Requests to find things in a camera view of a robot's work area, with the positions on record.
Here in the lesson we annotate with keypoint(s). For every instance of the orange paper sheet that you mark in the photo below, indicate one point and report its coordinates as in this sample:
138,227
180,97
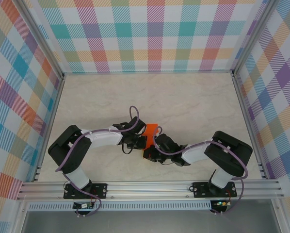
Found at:
150,132

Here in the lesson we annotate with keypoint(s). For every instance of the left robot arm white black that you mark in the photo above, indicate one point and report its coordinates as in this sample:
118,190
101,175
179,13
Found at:
103,138

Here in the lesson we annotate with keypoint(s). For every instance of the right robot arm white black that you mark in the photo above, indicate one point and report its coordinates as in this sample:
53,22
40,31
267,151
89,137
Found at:
194,155

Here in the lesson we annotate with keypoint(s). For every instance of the grey metal panel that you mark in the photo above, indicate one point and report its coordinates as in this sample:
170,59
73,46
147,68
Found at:
147,222

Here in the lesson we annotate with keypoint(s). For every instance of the small circuit board green light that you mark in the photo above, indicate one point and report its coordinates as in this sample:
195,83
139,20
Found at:
221,203

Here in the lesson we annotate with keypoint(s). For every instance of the black circuit board white label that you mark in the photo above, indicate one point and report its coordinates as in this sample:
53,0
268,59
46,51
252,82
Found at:
83,205

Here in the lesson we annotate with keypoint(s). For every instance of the long aluminium mounting rail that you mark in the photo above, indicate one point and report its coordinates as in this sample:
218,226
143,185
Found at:
147,189

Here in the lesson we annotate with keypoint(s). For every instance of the aluminium frame crossbar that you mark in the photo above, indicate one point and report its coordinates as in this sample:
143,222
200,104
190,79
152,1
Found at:
147,72

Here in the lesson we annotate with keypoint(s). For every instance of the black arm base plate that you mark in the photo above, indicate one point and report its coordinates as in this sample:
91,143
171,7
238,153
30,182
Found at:
100,189
199,190

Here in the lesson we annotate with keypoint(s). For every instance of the aluminium side rail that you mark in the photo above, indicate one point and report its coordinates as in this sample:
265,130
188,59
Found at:
50,121
248,121

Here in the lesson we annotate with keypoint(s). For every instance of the aluminium frame post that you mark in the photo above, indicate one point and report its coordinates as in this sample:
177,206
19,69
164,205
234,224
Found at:
42,41
252,38

